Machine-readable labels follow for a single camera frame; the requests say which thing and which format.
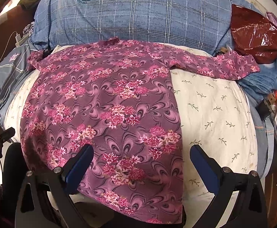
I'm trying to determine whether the purple floral shirt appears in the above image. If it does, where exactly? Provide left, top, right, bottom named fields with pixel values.
left=20, top=38, right=259, bottom=227

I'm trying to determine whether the grey star-print pillow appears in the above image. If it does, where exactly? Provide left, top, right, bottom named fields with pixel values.
left=0, top=40, right=37, bottom=126

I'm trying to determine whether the cream leaf-print pillow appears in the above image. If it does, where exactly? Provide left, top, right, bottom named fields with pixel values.
left=3, top=44, right=258, bottom=227

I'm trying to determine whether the white phone charger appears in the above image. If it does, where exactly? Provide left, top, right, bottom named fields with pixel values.
left=0, top=31, right=30, bottom=63

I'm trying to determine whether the blue jeans pile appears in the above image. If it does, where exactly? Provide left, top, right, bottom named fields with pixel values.
left=237, top=59, right=277, bottom=179

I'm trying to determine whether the red plastic bag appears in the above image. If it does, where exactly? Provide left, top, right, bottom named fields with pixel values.
left=230, top=4, right=277, bottom=64

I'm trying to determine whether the blue plaid quilt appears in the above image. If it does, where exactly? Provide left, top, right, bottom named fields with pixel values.
left=31, top=0, right=255, bottom=55

